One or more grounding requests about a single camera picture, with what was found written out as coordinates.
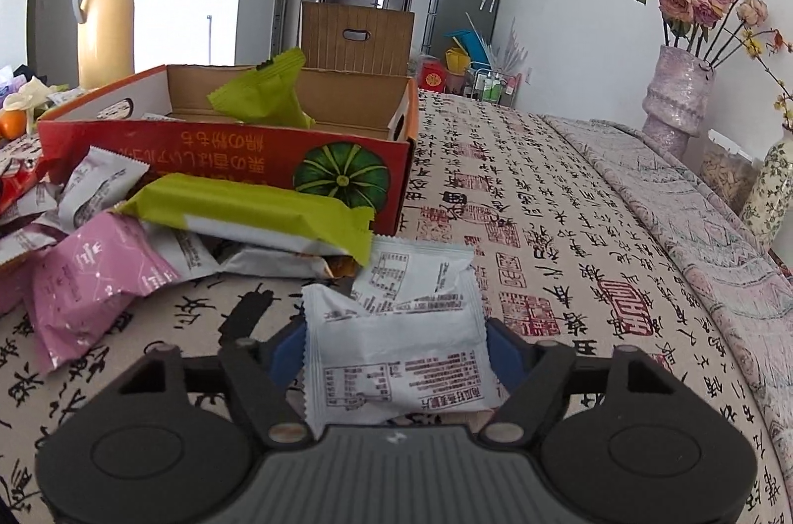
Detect pink textured vase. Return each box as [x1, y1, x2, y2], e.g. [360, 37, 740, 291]
[642, 46, 715, 160]

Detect floral white slim vase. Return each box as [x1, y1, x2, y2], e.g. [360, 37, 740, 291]
[740, 129, 793, 250]

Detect pink snack bag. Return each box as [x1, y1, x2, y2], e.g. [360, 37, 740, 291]
[26, 211, 179, 375]

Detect blue plastic dustpan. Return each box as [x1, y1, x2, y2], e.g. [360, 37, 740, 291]
[446, 29, 491, 65]

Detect yellow dried flower branches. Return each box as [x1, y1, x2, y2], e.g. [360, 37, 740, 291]
[739, 29, 793, 130]

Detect patterned fabric runner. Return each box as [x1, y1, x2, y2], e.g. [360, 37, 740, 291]
[544, 116, 792, 477]

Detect red white snack bag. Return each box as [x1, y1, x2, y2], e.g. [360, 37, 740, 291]
[0, 156, 50, 214]

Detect glass jar with snacks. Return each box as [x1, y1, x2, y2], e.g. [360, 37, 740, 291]
[700, 129, 762, 215]

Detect cream fabric flower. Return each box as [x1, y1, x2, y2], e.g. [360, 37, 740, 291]
[2, 77, 57, 133]

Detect green snack bag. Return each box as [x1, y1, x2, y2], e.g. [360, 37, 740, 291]
[207, 48, 315, 129]

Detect right orange mandarin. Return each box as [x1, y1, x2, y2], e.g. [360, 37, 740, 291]
[0, 111, 27, 141]

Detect brown woven chair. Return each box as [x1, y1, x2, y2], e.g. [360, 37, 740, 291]
[300, 1, 414, 75]

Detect long green snack pack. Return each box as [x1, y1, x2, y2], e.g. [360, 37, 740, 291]
[117, 174, 374, 265]

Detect white packets by jug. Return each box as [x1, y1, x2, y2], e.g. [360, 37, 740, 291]
[47, 86, 86, 107]

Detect red cardboard pumpkin box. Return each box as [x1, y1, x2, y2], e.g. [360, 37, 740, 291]
[38, 65, 418, 235]

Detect yellow thermos jug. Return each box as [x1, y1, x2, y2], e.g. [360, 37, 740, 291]
[71, 0, 134, 90]

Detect white orange cracker bag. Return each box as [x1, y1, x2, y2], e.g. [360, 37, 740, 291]
[218, 245, 359, 280]

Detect white front snack packet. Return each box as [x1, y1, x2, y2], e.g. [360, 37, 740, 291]
[302, 276, 502, 435]

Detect red gift box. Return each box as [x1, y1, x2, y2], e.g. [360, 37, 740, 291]
[418, 59, 459, 93]

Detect small white snack packet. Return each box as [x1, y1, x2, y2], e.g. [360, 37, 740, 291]
[351, 235, 474, 314]

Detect wire storage rack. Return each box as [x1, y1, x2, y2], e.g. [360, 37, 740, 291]
[462, 69, 523, 109]

